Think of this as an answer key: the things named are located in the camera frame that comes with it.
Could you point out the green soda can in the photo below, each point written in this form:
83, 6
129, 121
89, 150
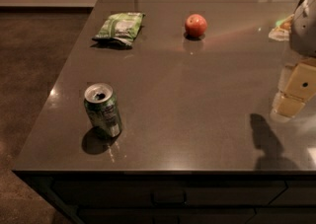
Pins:
101, 105

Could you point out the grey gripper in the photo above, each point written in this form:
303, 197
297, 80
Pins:
304, 32

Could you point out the red apple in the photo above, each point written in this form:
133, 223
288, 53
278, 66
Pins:
195, 25

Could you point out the green jalapeno chip bag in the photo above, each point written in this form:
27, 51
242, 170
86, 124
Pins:
121, 28

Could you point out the dark cabinet drawers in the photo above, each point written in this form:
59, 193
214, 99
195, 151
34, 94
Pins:
177, 199

